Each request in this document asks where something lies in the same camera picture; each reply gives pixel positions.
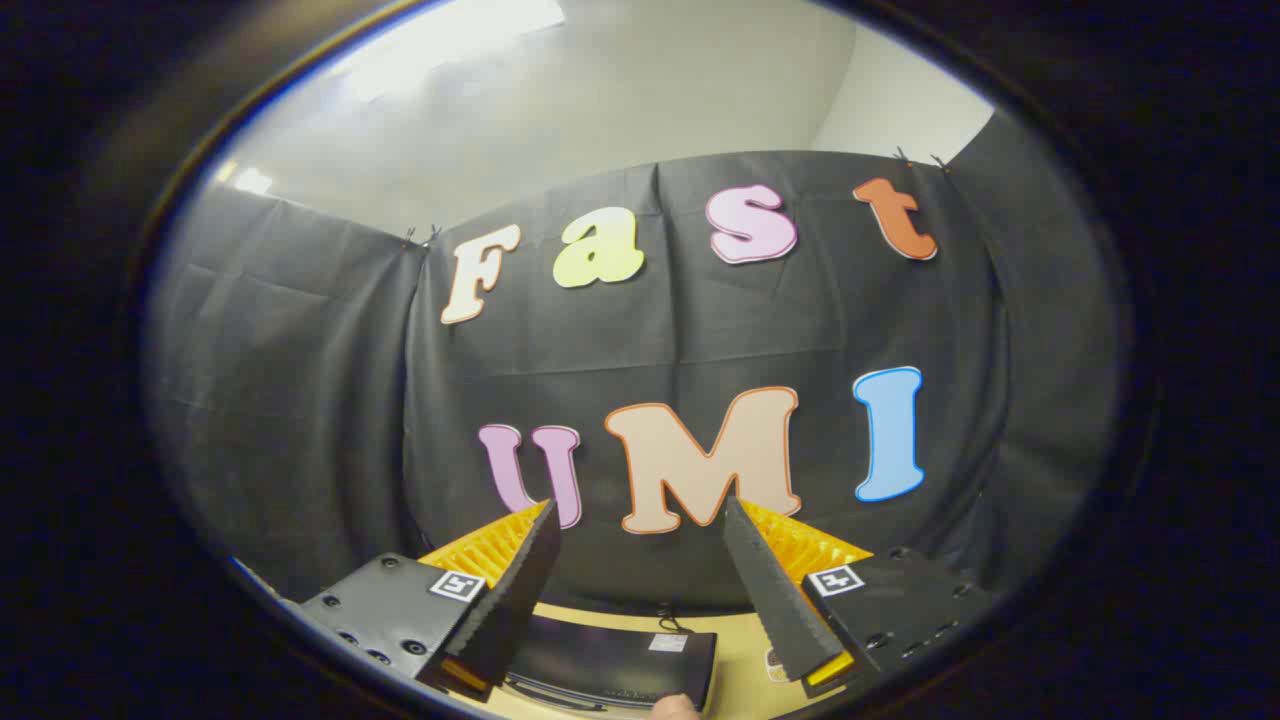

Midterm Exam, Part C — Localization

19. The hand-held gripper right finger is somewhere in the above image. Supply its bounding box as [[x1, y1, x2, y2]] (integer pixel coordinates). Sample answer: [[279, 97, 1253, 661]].
[[722, 495, 996, 701]]

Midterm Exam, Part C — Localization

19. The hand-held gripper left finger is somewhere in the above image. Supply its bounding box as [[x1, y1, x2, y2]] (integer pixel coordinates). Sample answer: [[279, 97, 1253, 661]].
[[285, 498, 564, 701]]

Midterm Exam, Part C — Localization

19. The black toaster oven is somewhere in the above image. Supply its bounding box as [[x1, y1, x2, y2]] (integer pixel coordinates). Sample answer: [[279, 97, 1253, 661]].
[[503, 600, 719, 714]]

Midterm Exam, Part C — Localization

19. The black backdrop cloth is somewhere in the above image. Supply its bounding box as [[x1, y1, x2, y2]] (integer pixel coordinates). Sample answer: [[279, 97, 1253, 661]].
[[148, 110, 1136, 616]]

